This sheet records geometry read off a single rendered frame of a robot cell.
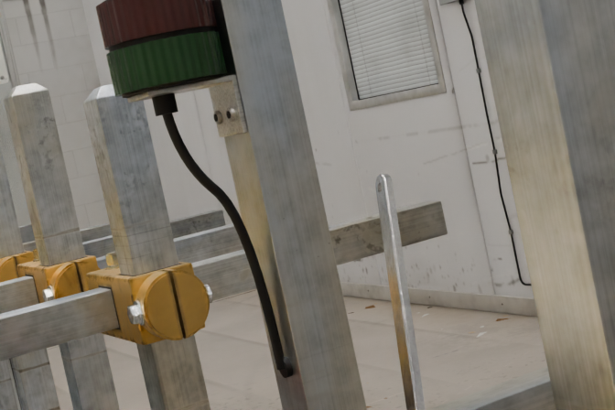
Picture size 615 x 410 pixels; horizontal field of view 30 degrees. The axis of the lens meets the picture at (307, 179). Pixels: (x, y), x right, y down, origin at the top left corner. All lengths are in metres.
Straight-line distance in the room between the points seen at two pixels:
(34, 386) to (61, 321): 0.48
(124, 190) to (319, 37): 5.25
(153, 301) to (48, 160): 0.30
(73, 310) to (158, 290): 0.08
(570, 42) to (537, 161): 0.04
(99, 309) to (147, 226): 0.08
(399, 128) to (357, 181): 0.57
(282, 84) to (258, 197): 0.06
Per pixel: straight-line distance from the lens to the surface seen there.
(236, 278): 0.92
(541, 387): 0.76
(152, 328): 0.82
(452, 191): 5.27
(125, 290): 0.85
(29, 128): 1.08
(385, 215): 0.68
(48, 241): 1.08
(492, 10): 0.41
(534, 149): 0.41
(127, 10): 0.59
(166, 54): 0.58
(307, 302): 0.62
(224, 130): 0.63
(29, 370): 1.35
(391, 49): 5.56
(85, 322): 0.88
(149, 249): 0.85
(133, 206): 0.84
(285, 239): 0.61
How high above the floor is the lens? 1.06
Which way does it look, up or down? 3 degrees down
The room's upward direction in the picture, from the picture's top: 12 degrees counter-clockwise
